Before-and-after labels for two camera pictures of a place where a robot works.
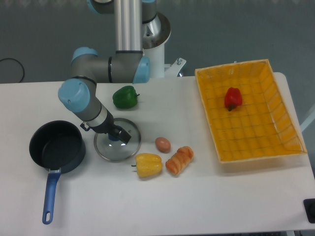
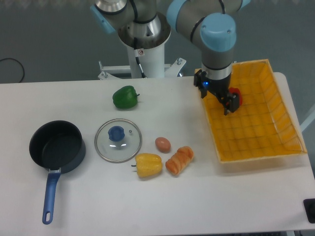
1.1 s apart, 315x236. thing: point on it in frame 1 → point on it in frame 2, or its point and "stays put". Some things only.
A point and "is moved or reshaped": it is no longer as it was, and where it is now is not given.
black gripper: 109,127 → 219,88
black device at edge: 309,207 stays put
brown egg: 163,144 stays put
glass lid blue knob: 116,151 is moved or reshaped
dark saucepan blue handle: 59,147 stays put
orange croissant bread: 179,160 stays put
